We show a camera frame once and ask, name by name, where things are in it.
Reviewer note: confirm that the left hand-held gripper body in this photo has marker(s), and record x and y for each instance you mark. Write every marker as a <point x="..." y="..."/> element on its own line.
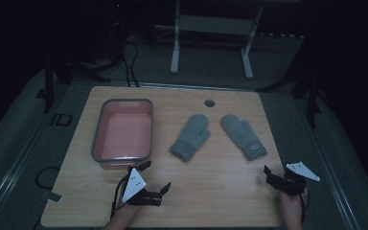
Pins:
<point x="134" y="185"/>

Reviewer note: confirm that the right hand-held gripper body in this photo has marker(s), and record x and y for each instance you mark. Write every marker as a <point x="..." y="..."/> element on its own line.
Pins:
<point x="292" y="185"/>

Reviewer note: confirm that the pink bin with grey rim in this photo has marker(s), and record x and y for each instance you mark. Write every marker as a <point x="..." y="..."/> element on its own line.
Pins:
<point x="124" y="131"/>

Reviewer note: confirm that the grey mitten with label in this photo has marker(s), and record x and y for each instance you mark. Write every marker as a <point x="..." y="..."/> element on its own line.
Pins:
<point x="241" y="134"/>

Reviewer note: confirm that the plain grey mitten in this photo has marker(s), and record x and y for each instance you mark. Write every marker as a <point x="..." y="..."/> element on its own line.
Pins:
<point x="191" y="135"/>

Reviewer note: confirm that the person's right hand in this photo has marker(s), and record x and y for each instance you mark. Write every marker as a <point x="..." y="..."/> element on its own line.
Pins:
<point x="292" y="204"/>

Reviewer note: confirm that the person's left hand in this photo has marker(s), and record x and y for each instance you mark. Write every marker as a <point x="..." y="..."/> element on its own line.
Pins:
<point x="125" y="211"/>

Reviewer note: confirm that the grey tape strip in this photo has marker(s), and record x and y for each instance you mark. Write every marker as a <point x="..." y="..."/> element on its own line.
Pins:
<point x="52" y="197"/>

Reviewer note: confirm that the black tripod stand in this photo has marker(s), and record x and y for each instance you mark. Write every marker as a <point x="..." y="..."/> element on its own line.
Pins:
<point x="49" y="80"/>
<point x="311" y="96"/>

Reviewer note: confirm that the white metal stand frame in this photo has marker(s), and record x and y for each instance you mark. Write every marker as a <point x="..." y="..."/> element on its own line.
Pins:
<point x="214" y="25"/>

